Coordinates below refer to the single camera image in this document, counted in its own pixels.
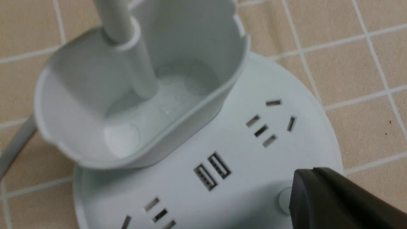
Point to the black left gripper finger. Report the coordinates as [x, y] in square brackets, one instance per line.
[322, 198]

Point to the white desk lamp base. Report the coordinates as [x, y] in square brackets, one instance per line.
[173, 123]

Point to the beige checkered tablecloth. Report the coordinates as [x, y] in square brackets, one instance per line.
[351, 54]

